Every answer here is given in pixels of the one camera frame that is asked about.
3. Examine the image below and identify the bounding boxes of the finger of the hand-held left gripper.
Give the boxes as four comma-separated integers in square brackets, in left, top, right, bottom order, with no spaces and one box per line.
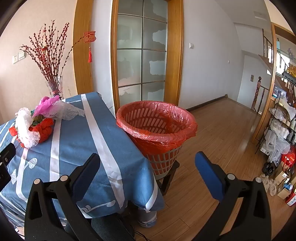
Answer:
[0,143,16,168]

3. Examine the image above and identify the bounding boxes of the wooden wall trim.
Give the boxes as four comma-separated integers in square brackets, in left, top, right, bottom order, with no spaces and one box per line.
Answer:
[73,0,94,96]

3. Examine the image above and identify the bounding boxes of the white fluffy slippers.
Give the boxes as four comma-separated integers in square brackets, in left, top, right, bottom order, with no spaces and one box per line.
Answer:
[258,174,278,197]

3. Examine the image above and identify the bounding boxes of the pink plastic bag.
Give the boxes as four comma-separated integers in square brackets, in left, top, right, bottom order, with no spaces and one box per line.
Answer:
[35,95,61,118]

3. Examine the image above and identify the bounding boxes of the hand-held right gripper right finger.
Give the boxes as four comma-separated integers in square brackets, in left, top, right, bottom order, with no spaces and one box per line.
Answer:
[195,152,271,241]

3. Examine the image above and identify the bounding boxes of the red hanging tassel ornament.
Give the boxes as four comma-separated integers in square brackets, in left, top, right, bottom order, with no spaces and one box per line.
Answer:
[84,31,96,63]

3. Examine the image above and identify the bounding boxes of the red berry branches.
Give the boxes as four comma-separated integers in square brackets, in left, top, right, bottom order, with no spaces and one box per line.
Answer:
[20,20,85,93]

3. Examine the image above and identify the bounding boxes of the red gift bag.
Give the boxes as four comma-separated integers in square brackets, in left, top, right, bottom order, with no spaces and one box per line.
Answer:
[281,146,296,168]

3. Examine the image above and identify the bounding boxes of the cardboard box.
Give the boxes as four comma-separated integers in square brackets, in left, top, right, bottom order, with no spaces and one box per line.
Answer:
[277,177,295,200]

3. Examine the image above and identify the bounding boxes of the black metal rack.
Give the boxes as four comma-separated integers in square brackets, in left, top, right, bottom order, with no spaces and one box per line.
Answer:
[255,70,296,164]

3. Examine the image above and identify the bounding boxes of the black shoes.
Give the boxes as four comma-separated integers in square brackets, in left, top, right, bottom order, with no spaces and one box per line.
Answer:
[262,161,275,176]

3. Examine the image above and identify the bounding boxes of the wooden door frame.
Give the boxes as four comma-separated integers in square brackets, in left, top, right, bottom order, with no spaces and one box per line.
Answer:
[110,0,184,114]

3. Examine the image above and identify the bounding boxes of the grey plastic waste basket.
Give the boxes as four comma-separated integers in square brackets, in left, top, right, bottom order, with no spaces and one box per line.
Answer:
[116,101,198,180]

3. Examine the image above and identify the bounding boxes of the wooden doorway frame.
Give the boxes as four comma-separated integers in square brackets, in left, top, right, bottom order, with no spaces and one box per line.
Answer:
[252,22,296,145]

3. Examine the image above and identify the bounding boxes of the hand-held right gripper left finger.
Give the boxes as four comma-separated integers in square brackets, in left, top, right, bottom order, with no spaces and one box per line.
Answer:
[24,153,101,241]

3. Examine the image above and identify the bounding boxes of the clear plastic bag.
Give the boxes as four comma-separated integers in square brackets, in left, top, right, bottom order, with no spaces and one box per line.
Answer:
[49,100,86,121]

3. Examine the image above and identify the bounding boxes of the dark wooden stool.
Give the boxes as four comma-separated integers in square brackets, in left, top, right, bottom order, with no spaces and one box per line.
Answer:
[159,160,180,196]

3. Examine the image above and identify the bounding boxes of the red bin liner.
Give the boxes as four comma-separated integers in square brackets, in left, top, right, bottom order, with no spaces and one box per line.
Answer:
[116,101,198,163]

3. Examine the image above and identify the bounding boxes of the clear glass vase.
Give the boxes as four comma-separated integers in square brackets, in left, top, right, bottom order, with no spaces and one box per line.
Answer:
[45,76,64,100]

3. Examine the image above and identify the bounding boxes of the frosted glass door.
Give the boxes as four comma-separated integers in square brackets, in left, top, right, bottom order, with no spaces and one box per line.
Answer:
[116,0,167,106]

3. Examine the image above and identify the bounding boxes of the wooden stair newel post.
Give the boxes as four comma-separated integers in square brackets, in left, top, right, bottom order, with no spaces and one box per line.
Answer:
[251,76,263,111]

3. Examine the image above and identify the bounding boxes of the white plastic bag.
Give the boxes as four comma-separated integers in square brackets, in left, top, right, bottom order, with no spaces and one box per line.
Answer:
[15,107,40,149]

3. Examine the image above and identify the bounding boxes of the white bags on rack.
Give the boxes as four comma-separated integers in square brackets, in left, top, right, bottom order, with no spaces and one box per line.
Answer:
[264,117,291,163]

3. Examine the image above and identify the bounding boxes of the green plastic bag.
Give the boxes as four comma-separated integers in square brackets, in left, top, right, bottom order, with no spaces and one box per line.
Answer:
[30,111,47,127]

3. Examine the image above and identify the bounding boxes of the blue white striped tablecloth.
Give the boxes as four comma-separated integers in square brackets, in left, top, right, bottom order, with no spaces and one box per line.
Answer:
[0,91,165,232]

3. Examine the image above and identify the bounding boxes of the person's leg in jeans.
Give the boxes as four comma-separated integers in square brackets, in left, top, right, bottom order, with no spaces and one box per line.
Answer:
[91,214,136,241]

